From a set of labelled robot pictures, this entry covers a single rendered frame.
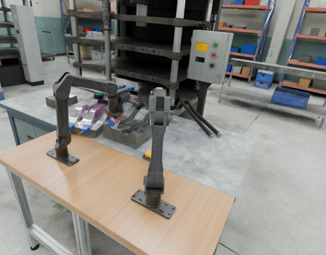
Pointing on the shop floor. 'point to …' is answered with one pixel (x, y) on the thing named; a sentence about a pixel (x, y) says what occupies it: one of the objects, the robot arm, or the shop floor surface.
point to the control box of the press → (208, 61)
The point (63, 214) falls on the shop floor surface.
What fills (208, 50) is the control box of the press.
